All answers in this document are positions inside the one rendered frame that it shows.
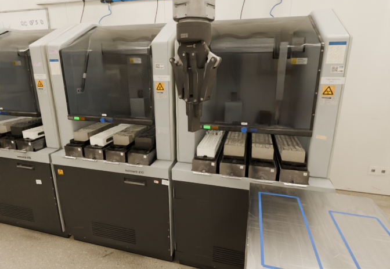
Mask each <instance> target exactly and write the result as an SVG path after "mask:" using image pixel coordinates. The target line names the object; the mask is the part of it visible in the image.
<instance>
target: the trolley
mask: <svg viewBox="0 0 390 269"><path fill-rule="evenodd" d="M244 269H390V219H389V218H388V217H387V216H386V215H385V213H384V212H383V211H382V210H381V209H380V208H379V207H378V206H377V205H376V203H375V202H374V201H373V200H372V199H371V198H366V197H361V196H352V195H343V194H338V193H329V192H320V191H311V190H306V189H297V188H289V187H283V186H274V185H265V184H256V183H251V182H250V185H249V200H248V219H247V235H246V244H245V260H244Z"/></svg>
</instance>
